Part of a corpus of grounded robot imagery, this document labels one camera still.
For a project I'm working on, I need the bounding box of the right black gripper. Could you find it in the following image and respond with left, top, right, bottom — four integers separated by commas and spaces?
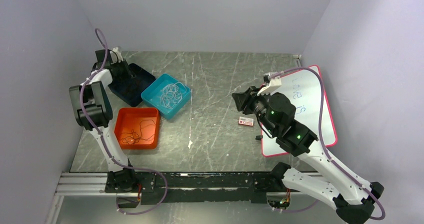
232, 84, 278, 135

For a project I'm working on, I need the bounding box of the white cable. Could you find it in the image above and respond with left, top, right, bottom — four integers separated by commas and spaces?
157, 80, 185, 111

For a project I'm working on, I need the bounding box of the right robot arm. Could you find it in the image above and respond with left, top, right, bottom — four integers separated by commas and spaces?
231, 86, 384, 224

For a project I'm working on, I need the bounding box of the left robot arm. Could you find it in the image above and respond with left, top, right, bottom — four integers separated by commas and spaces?
69, 48, 139, 192

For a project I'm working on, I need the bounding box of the red white small box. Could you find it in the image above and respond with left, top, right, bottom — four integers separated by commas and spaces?
238, 116, 254, 127

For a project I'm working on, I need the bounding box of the navy blue tray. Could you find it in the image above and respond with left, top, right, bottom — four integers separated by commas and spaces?
108, 63, 156, 107

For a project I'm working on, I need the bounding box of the teal tray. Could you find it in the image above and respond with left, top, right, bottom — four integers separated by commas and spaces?
141, 73, 192, 120

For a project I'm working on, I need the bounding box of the orange tray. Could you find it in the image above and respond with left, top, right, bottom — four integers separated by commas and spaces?
114, 107, 161, 150

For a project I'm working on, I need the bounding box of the pink framed whiteboard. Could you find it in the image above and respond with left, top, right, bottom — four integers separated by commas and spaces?
271, 70, 338, 148

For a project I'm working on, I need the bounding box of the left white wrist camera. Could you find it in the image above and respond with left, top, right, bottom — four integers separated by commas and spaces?
109, 46, 123, 63

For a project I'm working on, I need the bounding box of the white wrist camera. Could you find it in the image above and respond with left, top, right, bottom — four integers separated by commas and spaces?
109, 46, 123, 63
257, 72, 282, 96

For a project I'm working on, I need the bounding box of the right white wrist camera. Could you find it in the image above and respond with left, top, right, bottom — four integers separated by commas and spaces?
257, 72, 282, 96

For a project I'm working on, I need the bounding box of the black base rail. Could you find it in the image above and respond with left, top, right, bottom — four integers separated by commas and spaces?
104, 171, 287, 205

